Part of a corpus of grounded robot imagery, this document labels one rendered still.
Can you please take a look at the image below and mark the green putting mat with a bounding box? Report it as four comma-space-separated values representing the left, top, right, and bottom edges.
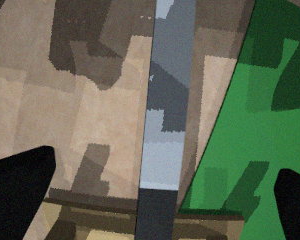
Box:
178, 0, 300, 240

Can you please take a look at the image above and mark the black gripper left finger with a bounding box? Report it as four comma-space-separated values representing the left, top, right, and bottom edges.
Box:
0, 145, 55, 240

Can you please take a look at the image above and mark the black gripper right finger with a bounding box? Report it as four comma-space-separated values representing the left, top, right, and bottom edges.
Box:
274, 168, 300, 240

